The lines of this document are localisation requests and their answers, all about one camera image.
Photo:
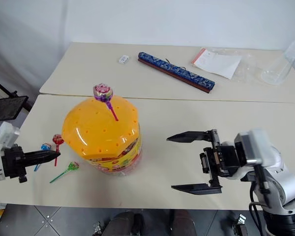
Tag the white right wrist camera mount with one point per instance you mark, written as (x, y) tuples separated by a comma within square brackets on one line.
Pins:
[(255, 138)]

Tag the long blue patterned box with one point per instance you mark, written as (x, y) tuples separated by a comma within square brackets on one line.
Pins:
[(177, 71)]

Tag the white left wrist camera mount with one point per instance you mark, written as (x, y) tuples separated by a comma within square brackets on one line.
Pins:
[(5, 135)]

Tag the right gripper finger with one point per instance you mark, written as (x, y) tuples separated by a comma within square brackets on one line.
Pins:
[(189, 136), (199, 189)]

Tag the blue wrapped lollipop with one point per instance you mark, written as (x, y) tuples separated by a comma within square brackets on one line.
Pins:
[(46, 147)]

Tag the clear plastic bag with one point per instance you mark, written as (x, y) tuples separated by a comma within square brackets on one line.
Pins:
[(248, 68)]

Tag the small white box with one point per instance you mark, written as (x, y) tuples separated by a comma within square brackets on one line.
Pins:
[(124, 59)]

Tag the white paper sheet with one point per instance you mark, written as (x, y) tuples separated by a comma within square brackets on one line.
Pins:
[(218, 62)]

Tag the purple wrapped lollipop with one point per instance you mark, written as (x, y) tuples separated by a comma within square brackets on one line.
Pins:
[(102, 92)]

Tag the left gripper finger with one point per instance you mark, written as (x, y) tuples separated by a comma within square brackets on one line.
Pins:
[(39, 161), (41, 154)]

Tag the black tripod stand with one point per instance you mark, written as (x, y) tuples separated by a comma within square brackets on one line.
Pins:
[(5, 89)]

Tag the black tablet screen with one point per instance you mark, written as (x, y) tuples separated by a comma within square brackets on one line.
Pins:
[(6, 108)]

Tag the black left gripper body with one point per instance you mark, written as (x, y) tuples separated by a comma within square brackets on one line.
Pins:
[(13, 159)]

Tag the red wrapped lollipop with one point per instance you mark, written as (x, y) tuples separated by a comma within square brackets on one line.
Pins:
[(57, 139)]

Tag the clear labelled candy jar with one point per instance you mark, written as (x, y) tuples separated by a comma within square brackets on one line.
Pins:
[(123, 159)]

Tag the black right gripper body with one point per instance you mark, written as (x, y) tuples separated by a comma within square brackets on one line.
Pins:
[(223, 159)]

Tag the green wrapped lollipop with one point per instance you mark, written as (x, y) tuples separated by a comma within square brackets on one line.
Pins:
[(73, 166)]

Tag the orange perforated jar lid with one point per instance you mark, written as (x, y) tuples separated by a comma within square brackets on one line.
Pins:
[(96, 127)]

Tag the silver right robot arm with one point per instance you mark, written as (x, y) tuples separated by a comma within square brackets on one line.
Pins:
[(285, 182)]

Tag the dark rounded shape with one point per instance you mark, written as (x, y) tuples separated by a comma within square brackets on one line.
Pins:
[(124, 223)]

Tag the small metal bracket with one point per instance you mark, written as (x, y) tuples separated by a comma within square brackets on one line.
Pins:
[(240, 225)]

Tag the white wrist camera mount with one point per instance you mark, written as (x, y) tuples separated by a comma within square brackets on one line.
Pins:
[(5, 135), (255, 138)]

